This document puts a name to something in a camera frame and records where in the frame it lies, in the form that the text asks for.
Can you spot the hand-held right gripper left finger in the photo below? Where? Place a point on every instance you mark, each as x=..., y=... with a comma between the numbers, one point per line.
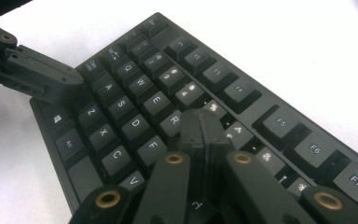
x=194, y=133

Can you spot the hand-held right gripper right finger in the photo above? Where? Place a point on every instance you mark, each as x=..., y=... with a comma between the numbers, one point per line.
x=216, y=140

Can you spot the black computer keyboard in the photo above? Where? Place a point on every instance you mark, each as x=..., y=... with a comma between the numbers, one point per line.
x=155, y=105

